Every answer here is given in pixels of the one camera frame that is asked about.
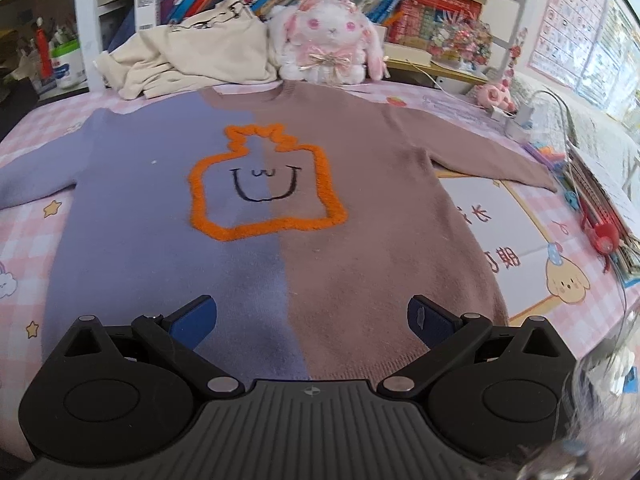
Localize white labelled box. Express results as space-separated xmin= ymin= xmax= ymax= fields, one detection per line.
xmin=134 ymin=0 xmax=161 ymax=32

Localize red book box set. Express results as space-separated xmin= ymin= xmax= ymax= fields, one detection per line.
xmin=395 ymin=0 xmax=484 ymax=59

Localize red cartoon wall stickers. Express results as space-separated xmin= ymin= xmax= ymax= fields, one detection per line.
xmin=500 ymin=27 xmax=529 ymax=87

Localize pink pig toy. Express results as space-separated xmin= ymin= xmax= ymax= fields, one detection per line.
xmin=472 ymin=80 xmax=517 ymax=114

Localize white tub with green lid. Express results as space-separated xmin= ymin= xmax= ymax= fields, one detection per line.
xmin=50 ymin=42 xmax=84 ymax=91

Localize white cable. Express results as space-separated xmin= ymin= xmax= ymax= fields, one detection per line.
xmin=407 ymin=60 xmax=489 ymax=97

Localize red tassel charm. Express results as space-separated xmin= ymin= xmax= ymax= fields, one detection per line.
xmin=34 ymin=17 xmax=54 ymax=81

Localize cream cloth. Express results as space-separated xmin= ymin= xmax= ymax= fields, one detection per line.
xmin=94 ymin=0 xmax=281 ymax=101

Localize blue chart wall poster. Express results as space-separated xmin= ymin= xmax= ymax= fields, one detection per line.
xmin=575 ymin=0 xmax=640 ymax=122

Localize stack of notebooks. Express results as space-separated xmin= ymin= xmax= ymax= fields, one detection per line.
xmin=565 ymin=147 xmax=640 ymax=287

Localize colourful beaded tree ornament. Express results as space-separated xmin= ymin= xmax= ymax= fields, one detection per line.
xmin=430 ymin=15 xmax=494 ymax=69

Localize white bookshelf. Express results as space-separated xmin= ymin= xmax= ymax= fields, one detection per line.
xmin=0 ymin=0 xmax=531 ymax=106

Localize grey quilted cloth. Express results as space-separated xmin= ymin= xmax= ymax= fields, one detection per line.
xmin=515 ymin=75 xmax=640 ymax=162

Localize pink and purple sweater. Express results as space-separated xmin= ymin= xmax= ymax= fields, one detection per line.
xmin=0 ymin=80 xmax=560 ymax=382

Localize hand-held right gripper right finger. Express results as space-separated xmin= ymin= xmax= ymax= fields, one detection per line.
xmin=377 ymin=294 xmax=576 ymax=397

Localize cream thick flat book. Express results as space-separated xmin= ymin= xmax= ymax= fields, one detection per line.
xmin=384 ymin=42 xmax=432 ymax=67

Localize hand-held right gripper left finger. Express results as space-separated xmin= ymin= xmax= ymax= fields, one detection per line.
xmin=62 ymin=295 xmax=246 ymax=397

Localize alphabet wall poster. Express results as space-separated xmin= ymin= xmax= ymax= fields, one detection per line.
xmin=527 ymin=0 xmax=609 ymax=94

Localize white pink plush bunny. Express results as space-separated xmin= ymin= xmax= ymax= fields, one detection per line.
xmin=267 ymin=0 xmax=389 ymax=85

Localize red pompom charm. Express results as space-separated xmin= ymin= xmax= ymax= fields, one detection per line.
xmin=582 ymin=210 xmax=624 ymax=274

